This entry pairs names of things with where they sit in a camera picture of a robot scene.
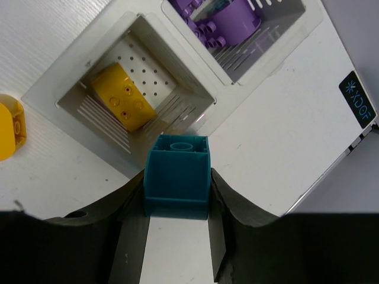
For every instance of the cyan lego brick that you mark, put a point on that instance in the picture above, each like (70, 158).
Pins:
(177, 177)

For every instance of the xdof logo sticker right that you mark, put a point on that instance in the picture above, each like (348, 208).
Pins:
(357, 99)

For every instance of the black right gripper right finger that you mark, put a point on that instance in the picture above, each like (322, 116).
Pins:
(251, 245)

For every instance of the purple round lego piece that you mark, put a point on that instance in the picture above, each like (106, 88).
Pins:
(234, 23)

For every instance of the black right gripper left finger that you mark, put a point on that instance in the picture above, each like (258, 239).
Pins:
(103, 242)

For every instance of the yellow round lego piece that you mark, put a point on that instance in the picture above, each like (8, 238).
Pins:
(121, 96)

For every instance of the white slotted container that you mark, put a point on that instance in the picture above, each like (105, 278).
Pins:
(193, 89)

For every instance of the purple curved lego brick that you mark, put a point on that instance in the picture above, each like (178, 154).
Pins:
(204, 29)

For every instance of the yellow curved lego brick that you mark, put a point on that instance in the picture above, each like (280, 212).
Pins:
(13, 129)

